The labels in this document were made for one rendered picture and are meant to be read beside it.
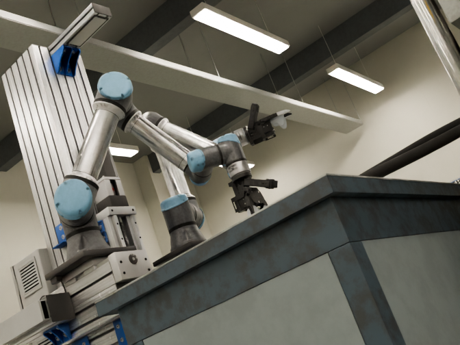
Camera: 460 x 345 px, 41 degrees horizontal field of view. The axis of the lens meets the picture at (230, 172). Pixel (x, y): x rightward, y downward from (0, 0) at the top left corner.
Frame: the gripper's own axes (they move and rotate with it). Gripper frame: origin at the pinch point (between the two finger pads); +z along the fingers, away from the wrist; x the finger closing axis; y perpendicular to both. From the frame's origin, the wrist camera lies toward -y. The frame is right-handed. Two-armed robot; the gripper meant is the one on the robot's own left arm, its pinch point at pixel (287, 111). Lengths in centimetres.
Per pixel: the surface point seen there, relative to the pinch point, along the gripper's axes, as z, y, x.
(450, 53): 51, 22, 79
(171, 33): -91, -207, -348
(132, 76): -125, -149, -263
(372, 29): 125, -180, -545
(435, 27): 50, 13, 78
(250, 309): -18, 65, 133
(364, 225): 9, 58, 135
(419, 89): 169, -104, -669
